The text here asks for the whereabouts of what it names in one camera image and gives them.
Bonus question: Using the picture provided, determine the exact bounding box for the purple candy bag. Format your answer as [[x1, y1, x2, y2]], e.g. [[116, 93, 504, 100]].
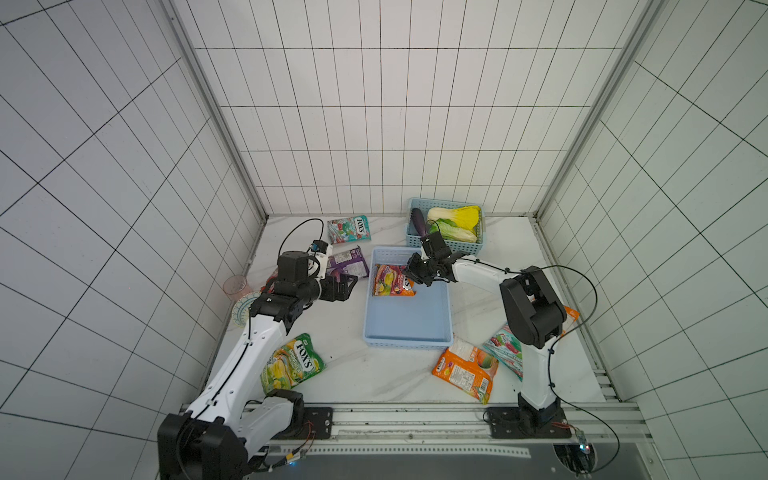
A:
[[328, 246, 370, 279]]

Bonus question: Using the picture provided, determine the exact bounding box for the pink yellow Fox's candy bag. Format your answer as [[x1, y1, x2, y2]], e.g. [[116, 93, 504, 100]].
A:
[[372, 264, 416, 297]]

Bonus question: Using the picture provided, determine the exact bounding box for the large light blue basket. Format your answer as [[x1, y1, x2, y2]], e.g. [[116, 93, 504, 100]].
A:
[[363, 275, 453, 349]]

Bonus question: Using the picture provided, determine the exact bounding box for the green Fox's candy bag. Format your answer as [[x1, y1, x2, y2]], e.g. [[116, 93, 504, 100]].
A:
[[260, 333, 326, 394]]

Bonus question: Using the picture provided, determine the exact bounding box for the orange candy bag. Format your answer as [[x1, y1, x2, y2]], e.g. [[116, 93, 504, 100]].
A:
[[565, 306, 581, 322]]

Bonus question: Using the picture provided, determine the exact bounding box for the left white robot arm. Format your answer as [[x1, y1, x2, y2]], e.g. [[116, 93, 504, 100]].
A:
[[157, 240, 357, 479]]

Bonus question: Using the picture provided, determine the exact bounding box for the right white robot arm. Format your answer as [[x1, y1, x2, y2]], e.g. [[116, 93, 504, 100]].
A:
[[405, 253, 567, 437]]

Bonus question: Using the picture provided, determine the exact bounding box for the small teal basket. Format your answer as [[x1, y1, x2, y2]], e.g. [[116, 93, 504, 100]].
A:
[[406, 198, 485, 255]]

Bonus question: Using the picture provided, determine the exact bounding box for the green toy cabbage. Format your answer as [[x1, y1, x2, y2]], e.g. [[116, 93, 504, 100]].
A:
[[429, 219, 477, 243]]

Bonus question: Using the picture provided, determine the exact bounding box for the purple toy eggplant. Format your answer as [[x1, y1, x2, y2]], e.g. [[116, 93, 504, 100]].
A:
[[411, 208, 429, 239]]

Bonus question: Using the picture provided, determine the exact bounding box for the yellow toy cabbage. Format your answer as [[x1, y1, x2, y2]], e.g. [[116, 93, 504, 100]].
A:
[[428, 205, 481, 230]]

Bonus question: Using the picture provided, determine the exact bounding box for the patterned round plate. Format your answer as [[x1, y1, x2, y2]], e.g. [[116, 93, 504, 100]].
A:
[[230, 292, 260, 328]]

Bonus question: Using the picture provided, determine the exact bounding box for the clear pink plastic cup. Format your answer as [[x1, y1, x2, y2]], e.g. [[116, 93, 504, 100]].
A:
[[222, 275, 252, 301]]

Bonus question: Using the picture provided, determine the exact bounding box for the orange snack bag front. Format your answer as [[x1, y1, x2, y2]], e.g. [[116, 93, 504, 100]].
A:
[[432, 337, 499, 404]]

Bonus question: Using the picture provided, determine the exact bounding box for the teal red Fox's candy bag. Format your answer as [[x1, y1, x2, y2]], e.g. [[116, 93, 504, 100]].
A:
[[482, 325, 523, 380]]

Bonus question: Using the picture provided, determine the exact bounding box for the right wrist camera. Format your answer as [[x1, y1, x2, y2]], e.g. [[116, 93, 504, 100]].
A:
[[421, 231, 452, 261]]

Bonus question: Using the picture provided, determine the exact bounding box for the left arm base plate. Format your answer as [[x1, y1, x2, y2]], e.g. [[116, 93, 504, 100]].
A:
[[295, 407, 334, 440]]

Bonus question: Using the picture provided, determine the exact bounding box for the aluminium mounting rail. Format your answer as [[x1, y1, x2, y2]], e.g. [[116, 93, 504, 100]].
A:
[[253, 403, 652, 456]]

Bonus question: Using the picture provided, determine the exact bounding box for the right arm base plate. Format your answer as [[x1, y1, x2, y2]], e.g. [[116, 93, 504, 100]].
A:
[[482, 406, 572, 440]]

